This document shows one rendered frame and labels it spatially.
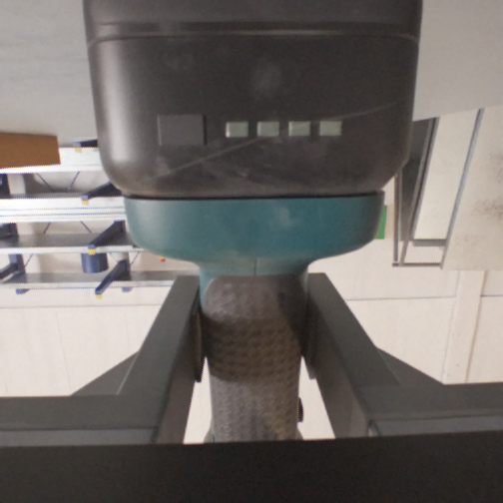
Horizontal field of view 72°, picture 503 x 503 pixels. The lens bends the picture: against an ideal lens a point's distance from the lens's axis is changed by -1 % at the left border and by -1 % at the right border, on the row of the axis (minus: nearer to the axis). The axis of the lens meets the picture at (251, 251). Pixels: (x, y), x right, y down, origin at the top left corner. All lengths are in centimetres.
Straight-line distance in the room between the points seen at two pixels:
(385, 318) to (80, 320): 450
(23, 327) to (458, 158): 576
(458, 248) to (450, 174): 57
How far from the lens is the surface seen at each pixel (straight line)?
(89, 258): 437
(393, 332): 584
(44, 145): 86
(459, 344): 625
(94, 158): 394
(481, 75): 24
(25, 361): 649
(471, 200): 289
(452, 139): 274
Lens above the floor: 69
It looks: 16 degrees up
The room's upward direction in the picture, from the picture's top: 179 degrees clockwise
